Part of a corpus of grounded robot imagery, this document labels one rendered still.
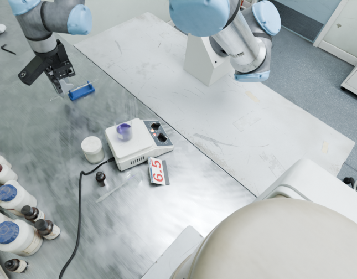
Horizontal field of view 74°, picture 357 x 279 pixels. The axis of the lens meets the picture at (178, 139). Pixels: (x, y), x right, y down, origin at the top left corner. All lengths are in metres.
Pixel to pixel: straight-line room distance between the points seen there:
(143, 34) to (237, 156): 0.79
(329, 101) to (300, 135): 1.81
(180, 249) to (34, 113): 0.70
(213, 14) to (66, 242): 0.67
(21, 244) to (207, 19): 0.64
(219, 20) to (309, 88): 2.40
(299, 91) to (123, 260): 2.39
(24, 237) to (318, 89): 2.74
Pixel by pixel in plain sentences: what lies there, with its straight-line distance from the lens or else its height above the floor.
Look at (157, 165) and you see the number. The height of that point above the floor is 0.92.
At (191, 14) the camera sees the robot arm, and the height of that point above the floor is 1.38.
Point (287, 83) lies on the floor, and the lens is 2.77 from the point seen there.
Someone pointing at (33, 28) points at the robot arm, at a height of 1.22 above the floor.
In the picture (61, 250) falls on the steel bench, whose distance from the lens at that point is 0.77.
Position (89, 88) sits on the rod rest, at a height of 0.91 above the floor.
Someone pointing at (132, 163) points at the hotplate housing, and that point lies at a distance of 0.77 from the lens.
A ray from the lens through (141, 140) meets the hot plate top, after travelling 0.75.
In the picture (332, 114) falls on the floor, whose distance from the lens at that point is 2.73.
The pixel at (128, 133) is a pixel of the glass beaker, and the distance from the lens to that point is 0.71.
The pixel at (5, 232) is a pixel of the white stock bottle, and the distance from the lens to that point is 0.69.
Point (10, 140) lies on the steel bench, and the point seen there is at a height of 0.90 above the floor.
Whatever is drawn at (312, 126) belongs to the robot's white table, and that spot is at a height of 0.90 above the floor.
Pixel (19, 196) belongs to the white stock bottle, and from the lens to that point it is 0.75.
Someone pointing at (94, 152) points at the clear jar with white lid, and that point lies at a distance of 0.77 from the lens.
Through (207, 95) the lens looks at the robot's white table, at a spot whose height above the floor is 0.90.
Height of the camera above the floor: 1.62
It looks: 56 degrees down
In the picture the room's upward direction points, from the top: 10 degrees clockwise
